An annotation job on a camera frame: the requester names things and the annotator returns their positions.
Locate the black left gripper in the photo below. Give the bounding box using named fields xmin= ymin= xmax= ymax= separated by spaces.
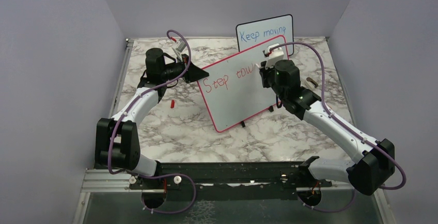
xmin=161 ymin=54 xmax=209 ymax=84

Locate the red framed whiteboard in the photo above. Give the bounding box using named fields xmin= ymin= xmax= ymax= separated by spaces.
xmin=197 ymin=35 xmax=287 ymax=133

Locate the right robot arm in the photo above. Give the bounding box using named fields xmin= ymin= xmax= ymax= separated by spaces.
xmin=259 ymin=59 xmax=395 ymax=196

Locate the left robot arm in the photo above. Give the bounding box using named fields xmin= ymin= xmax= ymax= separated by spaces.
xmin=95 ymin=48 xmax=209 ymax=188

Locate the small whiteboard eraser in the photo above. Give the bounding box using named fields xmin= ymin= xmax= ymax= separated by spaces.
xmin=305 ymin=77 xmax=319 ymax=90

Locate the black framed written whiteboard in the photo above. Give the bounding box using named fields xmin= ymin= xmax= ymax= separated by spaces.
xmin=236 ymin=14 xmax=294 ymax=51

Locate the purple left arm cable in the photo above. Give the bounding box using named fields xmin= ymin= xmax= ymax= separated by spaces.
xmin=106 ymin=30 xmax=197 ymax=215

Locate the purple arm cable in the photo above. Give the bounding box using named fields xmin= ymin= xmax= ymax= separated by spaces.
xmin=267 ymin=42 xmax=408 ymax=213
xmin=106 ymin=30 xmax=197 ymax=215

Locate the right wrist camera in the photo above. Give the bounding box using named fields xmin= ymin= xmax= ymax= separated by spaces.
xmin=260 ymin=43 xmax=285 ymax=69

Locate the black aluminium base frame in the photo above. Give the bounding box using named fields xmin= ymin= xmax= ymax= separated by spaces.
xmin=73 ymin=162 xmax=396 ymax=223

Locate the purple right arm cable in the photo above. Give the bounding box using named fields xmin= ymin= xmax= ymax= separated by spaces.
xmin=267 ymin=42 xmax=408 ymax=213

